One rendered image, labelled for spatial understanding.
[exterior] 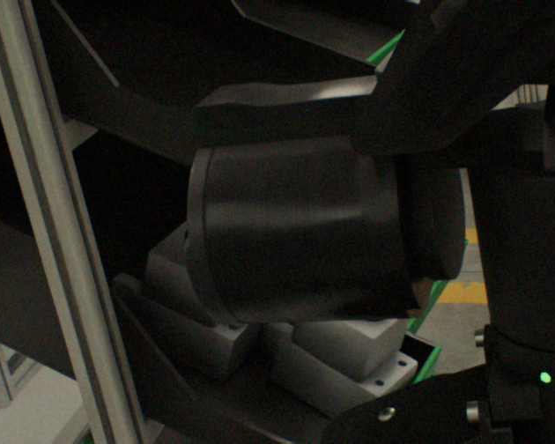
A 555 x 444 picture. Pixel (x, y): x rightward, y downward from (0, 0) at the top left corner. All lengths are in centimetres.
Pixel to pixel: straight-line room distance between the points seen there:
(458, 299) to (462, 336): 24
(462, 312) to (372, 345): 282
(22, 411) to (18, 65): 101
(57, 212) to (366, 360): 17
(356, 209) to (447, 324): 304
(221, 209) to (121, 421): 26
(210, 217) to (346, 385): 29
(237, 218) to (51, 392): 120
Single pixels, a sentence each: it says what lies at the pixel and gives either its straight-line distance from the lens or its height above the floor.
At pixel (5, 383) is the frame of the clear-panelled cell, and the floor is 89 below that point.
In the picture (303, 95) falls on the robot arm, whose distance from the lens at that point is 29.
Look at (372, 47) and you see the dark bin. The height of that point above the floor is 136.
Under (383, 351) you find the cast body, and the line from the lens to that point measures 58.
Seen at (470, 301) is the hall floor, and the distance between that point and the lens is 343.
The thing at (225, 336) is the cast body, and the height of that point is 126.
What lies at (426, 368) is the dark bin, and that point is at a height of 121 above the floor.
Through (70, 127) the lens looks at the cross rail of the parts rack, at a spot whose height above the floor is 139.
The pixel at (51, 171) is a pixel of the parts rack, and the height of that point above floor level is 138.
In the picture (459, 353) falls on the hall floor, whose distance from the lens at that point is 315.
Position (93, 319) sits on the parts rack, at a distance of 52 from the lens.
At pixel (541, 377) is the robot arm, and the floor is 136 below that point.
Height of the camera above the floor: 151
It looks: 20 degrees down
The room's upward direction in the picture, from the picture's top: 12 degrees counter-clockwise
